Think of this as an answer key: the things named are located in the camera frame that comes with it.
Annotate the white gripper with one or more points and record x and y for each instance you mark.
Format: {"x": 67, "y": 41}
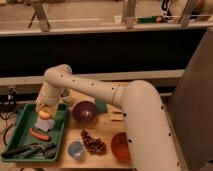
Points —
{"x": 47, "y": 103}

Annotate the red yellow apple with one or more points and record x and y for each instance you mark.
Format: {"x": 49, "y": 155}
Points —
{"x": 44, "y": 115}

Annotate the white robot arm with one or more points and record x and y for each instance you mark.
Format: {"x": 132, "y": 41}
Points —
{"x": 150, "y": 138}

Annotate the green plastic tray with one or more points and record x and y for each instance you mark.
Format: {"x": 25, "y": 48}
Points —
{"x": 21, "y": 135}

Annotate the grey folded cloth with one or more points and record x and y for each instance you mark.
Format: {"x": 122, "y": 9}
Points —
{"x": 45, "y": 125}

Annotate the orange carrot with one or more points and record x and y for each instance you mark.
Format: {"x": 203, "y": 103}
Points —
{"x": 39, "y": 136}

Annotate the dark purple bowl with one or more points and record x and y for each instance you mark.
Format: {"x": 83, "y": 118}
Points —
{"x": 85, "y": 112}

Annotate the green sponge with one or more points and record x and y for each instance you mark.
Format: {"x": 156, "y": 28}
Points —
{"x": 101, "y": 106}

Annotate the blue small cup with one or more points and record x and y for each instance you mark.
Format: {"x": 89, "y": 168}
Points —
{"x": 76, "y": 150}

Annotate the brown grape bunch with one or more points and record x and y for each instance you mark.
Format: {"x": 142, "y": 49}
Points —
{"x": 94, "y": 146}

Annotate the wooden block piece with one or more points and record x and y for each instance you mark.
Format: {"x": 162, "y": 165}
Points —
{"x": 116, "y": 116}

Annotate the orange bowl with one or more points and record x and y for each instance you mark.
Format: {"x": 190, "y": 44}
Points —
{"x": 119, "y": 147}

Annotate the metal stand leg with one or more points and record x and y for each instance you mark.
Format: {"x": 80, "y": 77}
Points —
{"x": 41, "y": 15}

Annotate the grey panel board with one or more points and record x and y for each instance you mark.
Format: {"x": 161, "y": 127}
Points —
{"x": 191, "y": 107}

